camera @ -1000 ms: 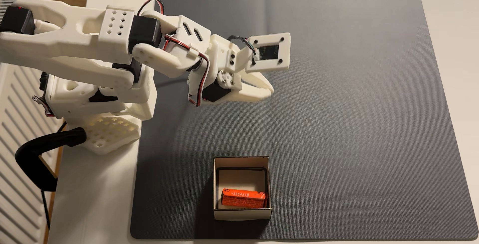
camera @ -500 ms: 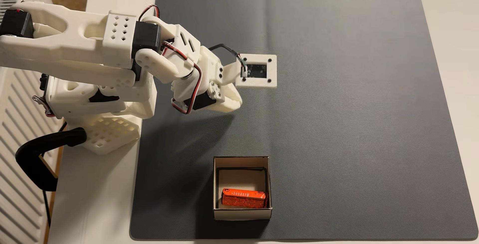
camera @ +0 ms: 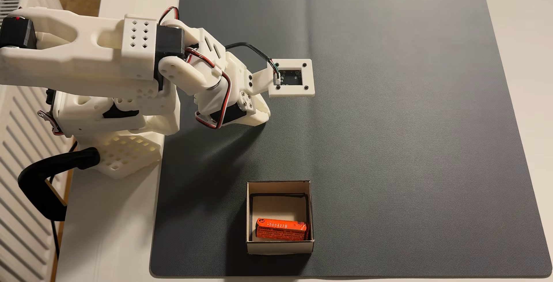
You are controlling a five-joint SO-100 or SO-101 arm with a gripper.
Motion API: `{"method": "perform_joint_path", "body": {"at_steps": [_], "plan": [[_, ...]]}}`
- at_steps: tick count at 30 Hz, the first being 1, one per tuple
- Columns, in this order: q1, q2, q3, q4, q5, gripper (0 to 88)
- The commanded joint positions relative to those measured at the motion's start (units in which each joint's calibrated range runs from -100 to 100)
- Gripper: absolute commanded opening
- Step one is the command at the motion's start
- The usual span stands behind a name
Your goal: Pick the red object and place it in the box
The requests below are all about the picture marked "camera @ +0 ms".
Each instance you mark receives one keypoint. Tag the red candy roll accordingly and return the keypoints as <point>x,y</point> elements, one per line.
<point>281,230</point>

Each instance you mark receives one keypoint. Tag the small open cardboard box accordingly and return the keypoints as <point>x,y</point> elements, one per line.
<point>276,204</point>

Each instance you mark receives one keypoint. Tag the grey textured mat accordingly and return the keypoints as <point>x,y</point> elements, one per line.
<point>389,79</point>

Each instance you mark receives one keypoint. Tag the black table clamp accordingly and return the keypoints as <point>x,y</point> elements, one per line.
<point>36,182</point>

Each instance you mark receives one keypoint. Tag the white radiator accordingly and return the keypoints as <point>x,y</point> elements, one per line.
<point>21,187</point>

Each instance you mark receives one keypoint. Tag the white square camera mount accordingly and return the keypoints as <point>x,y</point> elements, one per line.
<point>308,79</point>

